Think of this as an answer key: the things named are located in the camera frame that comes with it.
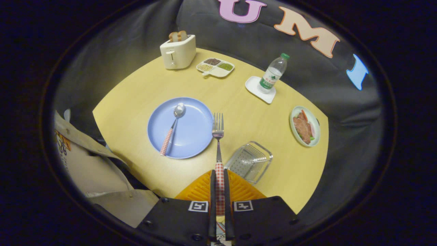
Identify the pile of dark red beans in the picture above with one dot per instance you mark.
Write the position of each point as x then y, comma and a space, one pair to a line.
212, 62

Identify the cream white toaster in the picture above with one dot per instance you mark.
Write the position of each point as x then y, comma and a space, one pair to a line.
179, 54

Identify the white divided snack dish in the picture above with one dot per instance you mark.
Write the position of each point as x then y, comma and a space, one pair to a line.
220, 72

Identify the pile of green beans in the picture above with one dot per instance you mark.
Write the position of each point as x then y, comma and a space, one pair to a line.
225, 66

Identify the pale green oval plate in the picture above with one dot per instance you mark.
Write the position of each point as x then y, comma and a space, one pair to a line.
316, 126

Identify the pile of pale beans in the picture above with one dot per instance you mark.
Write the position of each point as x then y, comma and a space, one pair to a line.
205, 67

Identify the clear plastic water bottle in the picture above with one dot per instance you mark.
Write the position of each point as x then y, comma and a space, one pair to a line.
271, 77

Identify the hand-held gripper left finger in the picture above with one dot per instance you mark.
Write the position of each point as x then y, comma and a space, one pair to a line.
212, 205

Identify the white square coaster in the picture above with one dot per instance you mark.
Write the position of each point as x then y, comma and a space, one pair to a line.
252, 87

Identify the blue round plate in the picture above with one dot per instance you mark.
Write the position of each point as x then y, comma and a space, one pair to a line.
194, 133

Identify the sliced meat with vegetables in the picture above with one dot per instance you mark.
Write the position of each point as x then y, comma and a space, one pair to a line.
302, 128

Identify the toast bread slice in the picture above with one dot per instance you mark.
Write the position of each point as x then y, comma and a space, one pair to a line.
182, 35
173, 37

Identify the clear cutlery drainer basket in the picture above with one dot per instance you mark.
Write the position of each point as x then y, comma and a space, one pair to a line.
251, 160

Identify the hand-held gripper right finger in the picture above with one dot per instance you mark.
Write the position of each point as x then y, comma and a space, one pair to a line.
227, 205

